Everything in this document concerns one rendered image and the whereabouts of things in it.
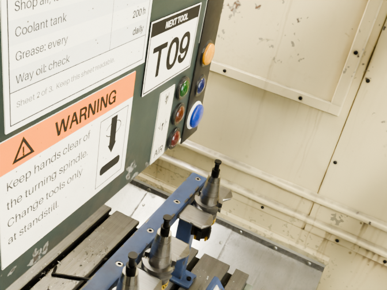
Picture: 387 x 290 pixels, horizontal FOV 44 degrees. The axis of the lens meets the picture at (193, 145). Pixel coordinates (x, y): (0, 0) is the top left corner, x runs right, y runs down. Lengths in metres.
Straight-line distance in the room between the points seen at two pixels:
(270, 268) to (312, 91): 0.57
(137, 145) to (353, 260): 1.13
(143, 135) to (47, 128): 0.16
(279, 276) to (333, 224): 0.23
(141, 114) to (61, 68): 0.15
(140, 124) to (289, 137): 0.93
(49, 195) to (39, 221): 0.02
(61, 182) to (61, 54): 0.11
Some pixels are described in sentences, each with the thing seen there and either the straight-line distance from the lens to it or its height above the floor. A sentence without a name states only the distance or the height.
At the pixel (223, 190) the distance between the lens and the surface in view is 1.12.
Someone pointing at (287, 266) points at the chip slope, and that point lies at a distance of 1.55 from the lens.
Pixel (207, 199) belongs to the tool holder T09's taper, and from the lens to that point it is 1.04.
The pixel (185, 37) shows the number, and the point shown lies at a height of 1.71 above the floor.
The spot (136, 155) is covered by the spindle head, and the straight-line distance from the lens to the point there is 0.48.
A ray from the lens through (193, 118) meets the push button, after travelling 0.57.
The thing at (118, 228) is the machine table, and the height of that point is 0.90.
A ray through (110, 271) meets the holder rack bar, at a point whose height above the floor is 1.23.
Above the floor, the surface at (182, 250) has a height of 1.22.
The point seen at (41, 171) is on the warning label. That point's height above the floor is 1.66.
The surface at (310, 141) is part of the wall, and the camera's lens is 1.35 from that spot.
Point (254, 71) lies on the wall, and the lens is 1.32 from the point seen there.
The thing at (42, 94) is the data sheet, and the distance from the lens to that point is 0.32.
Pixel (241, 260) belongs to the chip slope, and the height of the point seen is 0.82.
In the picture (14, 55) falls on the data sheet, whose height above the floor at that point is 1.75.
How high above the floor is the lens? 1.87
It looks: 31 degrees down
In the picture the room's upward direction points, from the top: 12 degrees clockwise
